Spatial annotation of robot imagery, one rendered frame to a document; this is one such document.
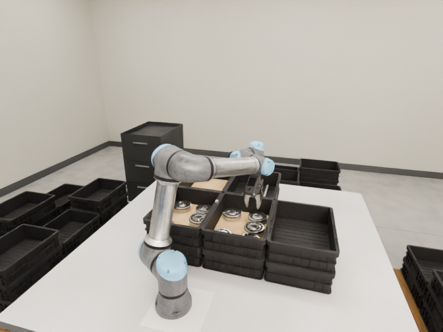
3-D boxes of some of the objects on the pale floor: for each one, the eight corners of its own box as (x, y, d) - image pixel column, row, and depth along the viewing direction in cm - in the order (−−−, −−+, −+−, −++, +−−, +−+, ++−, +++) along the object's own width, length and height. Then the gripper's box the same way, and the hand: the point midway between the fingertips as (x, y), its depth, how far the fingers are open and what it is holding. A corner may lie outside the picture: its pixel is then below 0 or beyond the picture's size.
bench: (406, 571, 101) (472, 458, 75) (33, 427, 138) (-7, 319, 112) (345, 267, 245) (360, 193, 220) (171, 236, 282) (167, 170, 257)
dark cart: (164, 216, 317) (159, 137, 285) (128, 210, 328) (118, 133, 295) (185, 192, 373) (182, 123, 340) (153, 188, 384) (148, 120, 351)
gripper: (269, 169, 152) (265, 205, 159) (246, 166, 156) (245, 201, 163) (265, 175, 144) (262, 212, 152) (242, 171, 148) (240, 207, 156)
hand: (252, 206), depth 155 cm, fingers open, 5 cm apart
